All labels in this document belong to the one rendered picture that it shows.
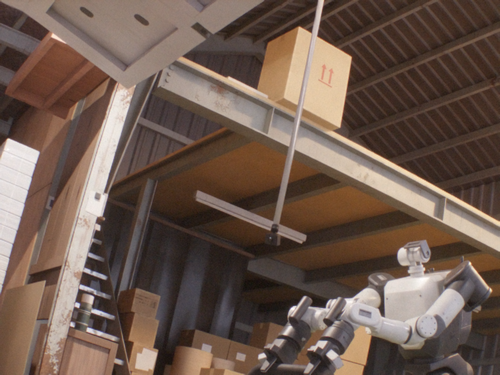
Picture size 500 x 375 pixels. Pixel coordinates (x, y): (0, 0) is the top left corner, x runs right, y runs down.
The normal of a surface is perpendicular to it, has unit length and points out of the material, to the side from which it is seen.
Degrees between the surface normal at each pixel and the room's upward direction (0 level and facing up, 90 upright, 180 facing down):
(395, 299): 115
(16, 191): 90
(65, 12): 166
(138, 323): 89
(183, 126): 90
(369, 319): 75
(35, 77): 180
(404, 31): 159
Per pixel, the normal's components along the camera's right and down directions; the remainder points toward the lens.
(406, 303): -0.80, 0.05
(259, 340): -0.83, -0.35
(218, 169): -0.21, 0.92
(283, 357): 0.72, -0.10
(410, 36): -0.48, 0.73
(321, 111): 0.55, -0.18
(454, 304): 0.35, -0.30
